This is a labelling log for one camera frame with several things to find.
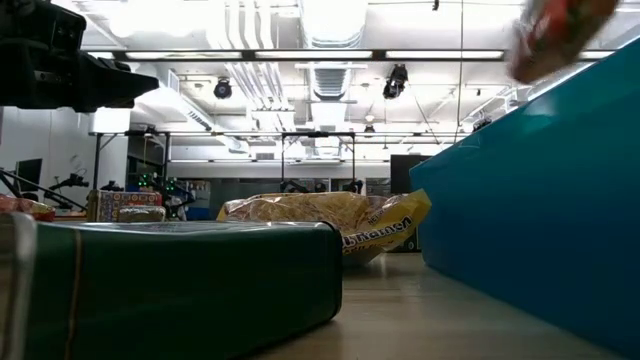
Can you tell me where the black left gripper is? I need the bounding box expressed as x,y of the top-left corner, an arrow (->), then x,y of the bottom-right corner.
0,42 -> 161,114

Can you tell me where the dark green tin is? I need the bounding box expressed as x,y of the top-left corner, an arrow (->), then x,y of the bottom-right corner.
24,219 -> 344,360

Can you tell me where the yellow ramen noodle bag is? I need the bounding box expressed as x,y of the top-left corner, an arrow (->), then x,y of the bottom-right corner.
216,188 -> 433,269

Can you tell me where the black rig light bar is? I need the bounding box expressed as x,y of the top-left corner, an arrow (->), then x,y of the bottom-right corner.
82,48 -> 617,63

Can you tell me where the colourful patterned box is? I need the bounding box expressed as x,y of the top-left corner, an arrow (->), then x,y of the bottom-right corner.
86,188 -> 164,224

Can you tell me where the black ceiling spot lamp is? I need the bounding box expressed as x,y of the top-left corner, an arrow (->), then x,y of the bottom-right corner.
213,77 -> 234,100
382,63 -> 410,100

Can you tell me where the black computer monitor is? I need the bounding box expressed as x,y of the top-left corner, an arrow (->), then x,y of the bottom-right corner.
13,157 -> 44,194

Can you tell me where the black background screen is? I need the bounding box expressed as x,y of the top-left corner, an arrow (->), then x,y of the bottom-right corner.
389,154 -> 432,196

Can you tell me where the teal plastic bin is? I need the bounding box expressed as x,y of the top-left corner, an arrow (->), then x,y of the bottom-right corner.
408,34 -> 640,360

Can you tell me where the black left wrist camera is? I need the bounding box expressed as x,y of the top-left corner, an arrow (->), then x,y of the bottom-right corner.
0,0 -> 88,51

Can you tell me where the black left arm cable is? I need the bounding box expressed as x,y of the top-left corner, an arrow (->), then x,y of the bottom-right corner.
0,167 -> 89,212

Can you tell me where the black background rig frame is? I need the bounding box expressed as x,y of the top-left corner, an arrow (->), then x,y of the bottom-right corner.
89,128 -> 471,194

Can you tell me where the white ventilation duct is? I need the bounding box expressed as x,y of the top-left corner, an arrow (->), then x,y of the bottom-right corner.
298,0 -> 370,101

